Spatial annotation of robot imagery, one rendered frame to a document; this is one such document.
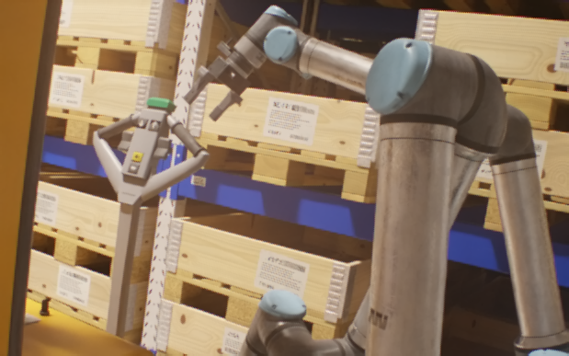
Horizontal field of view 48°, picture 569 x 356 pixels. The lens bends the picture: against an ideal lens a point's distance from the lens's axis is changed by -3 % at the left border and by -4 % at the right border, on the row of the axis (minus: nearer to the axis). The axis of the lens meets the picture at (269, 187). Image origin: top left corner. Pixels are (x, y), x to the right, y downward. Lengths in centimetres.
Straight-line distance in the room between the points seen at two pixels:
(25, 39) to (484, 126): 75
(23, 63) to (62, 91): 205
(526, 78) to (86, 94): 188
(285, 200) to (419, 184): 159
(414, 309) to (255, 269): 161
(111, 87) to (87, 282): 88
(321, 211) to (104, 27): 131
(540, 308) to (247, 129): 134
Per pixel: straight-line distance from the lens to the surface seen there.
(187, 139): 183
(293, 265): 243
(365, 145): 231
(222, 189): 265
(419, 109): 96
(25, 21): 115
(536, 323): 168
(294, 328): 126
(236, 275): 256
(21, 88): 115
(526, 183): 164
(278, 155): 246
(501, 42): 221
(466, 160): 110
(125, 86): 291
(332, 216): 242
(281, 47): 163
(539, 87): 217
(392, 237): 95
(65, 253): 318
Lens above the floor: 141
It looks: 6 degrees down
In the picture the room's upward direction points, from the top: 9 degrees clockwise
